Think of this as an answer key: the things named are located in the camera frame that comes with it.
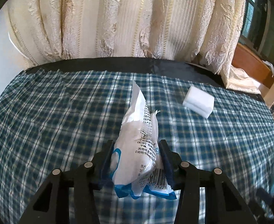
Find white blue wrapper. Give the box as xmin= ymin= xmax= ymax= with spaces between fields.
xmin=109 ymin=82 xmax=176 ymax=200

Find plaid blue bedsheet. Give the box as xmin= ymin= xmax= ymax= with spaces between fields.
xmin=0 ymin=82 xmax=274 ymax=223

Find white rag on sill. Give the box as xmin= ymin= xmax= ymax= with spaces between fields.
xmin=263 ymin=61 xmax=274 ymax=76

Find wooden window sill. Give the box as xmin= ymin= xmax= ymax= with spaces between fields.
xmin=232 ymin=43 xmax=274 ymax=88

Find dark mattress edge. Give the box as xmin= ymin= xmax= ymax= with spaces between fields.
xmin=24 ymin=57 xmax=266 ymax=102

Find cream patterned curtain left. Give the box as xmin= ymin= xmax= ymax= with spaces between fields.
xmin=4 ymin=0 xmax=259 ymax=94

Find window with dark frame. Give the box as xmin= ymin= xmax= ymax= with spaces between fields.
xmin=239 ymin=0 xmax=274 ymax=67

